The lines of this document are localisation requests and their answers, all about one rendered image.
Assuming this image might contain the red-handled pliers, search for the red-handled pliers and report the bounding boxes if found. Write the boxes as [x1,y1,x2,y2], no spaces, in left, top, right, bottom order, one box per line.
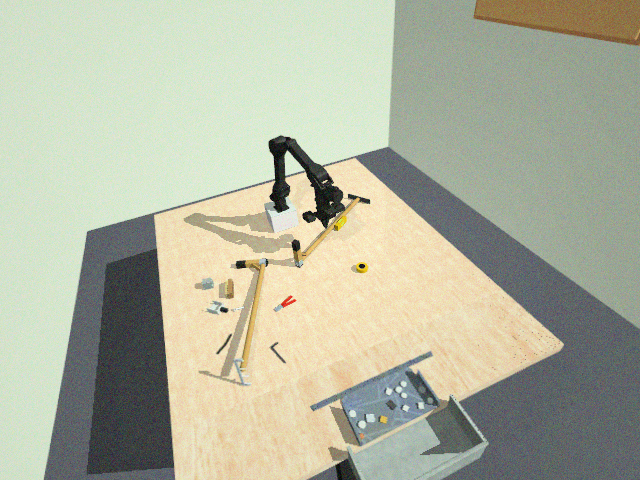
[274,295,296,312]

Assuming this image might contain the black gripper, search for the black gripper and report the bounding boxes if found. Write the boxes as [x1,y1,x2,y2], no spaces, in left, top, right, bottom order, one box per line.
[302,198,345,229]

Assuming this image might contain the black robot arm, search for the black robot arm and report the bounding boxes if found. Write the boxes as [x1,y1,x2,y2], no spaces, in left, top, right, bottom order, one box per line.
[268,135,343,220]

